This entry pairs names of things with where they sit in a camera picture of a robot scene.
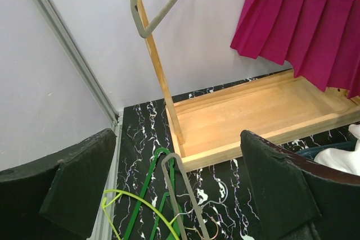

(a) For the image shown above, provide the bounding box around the magenta pleated skirt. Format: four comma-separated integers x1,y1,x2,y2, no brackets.
231,0,359,98

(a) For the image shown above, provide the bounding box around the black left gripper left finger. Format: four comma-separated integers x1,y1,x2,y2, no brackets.
1,129,116,239

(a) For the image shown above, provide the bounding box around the navy plaid skirt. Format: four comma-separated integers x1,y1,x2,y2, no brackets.
296,141,357,160

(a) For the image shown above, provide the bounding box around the green velvet hanger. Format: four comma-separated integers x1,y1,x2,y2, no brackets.
123,147,181,239

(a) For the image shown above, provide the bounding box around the wooden clothes rack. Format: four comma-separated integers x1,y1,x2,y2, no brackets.
130,0,359,171

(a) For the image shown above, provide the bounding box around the white skirt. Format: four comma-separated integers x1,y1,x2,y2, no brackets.
314,124,359,176

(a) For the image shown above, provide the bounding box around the lime green plastic hanger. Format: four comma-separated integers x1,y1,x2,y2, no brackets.
101,189,182,240

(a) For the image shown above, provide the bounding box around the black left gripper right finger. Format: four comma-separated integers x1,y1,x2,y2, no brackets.
240,130,359,239

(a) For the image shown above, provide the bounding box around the grey velvet hanger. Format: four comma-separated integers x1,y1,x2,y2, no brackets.
161,152,212,240

